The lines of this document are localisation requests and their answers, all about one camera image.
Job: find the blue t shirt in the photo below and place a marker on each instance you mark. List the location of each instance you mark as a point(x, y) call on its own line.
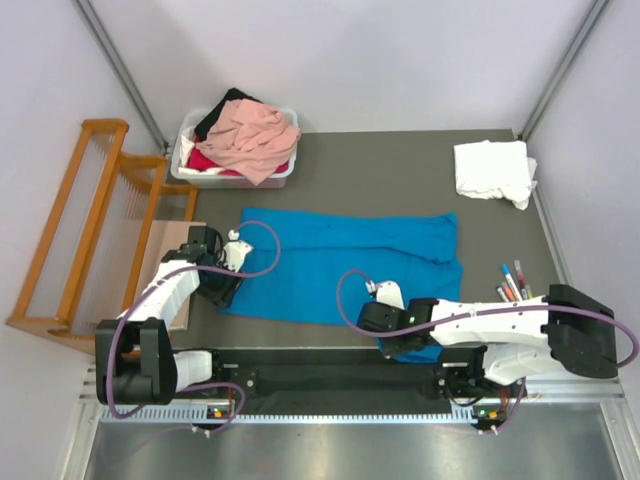
point(310, 271)

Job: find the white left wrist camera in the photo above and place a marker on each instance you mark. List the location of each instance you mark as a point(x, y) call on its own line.
point(235, 252)

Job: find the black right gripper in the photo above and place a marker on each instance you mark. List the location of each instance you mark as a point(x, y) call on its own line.
point(389, 348)

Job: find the folded white t shirts stack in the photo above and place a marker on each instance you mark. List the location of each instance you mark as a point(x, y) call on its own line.
point(495, 170)

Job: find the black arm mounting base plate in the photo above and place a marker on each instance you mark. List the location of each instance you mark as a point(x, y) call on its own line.
point(264, 372)

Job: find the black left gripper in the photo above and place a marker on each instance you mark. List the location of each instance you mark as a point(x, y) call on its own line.
point(220, 292)

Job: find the white plastic laundry bin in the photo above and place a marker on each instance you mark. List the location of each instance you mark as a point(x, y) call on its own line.
point(186, 142)

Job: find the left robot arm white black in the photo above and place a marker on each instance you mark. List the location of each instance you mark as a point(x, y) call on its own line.
point(135, 361)

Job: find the pink cardboard sheet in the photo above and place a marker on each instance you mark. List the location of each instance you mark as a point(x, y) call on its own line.
point(164, 235)

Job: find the wooden drying rack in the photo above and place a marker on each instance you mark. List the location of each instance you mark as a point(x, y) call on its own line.
point(87, 263)

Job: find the markers on table edge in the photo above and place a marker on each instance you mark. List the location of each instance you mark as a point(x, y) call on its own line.
point(513, 288)

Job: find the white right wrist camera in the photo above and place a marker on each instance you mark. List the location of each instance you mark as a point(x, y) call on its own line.
point(387, 293)

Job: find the black t shirt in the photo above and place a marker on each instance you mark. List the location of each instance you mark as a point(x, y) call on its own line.
point(202, 128)

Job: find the pink t shirt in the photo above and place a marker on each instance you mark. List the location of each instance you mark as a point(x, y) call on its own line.
point(258, 135)

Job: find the red t shirt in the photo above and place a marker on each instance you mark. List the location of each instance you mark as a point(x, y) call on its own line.
point(218, 165)

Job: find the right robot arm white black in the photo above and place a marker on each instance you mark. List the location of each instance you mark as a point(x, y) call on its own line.
point(477, 348)

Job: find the white slotted cable duct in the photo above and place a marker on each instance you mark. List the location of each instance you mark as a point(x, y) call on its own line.
point(217, 413)

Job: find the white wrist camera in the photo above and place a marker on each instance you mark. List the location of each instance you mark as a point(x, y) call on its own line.
point(235, 252)
point(387, 293)

